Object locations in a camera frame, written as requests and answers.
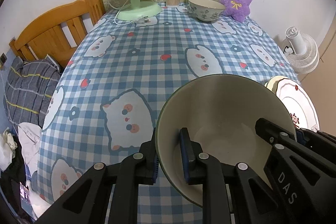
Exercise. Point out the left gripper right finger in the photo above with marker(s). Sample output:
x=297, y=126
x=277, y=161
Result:
x=231, y=193

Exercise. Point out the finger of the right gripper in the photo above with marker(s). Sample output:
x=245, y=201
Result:
x=273, y=134
x=316, y=141

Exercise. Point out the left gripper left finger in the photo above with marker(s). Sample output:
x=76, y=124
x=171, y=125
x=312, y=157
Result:
x=107, y=193

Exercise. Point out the white plate red pattern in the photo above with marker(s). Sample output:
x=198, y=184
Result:
x=298, y=104

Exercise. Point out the scalloped yellow flower plate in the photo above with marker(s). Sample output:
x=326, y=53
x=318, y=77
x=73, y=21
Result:
x=271, y=83

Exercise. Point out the ceramic bowl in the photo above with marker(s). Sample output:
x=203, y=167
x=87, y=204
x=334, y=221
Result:
x=206, y=10
x=220, y=113

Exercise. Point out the white floor fan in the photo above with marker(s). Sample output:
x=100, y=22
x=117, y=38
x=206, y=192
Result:
x=302, y=52

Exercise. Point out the white crumpled cloth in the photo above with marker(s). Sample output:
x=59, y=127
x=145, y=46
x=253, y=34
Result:
x=19, y=150

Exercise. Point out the blue checkered tablecloth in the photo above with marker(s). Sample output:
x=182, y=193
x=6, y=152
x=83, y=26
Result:
x=109, y=97

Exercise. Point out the grey plaid pillow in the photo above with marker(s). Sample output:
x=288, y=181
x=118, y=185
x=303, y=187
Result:
x=29, y=88

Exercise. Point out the wooden bed headboard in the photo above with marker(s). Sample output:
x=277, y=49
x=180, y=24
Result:
x=57, y=32

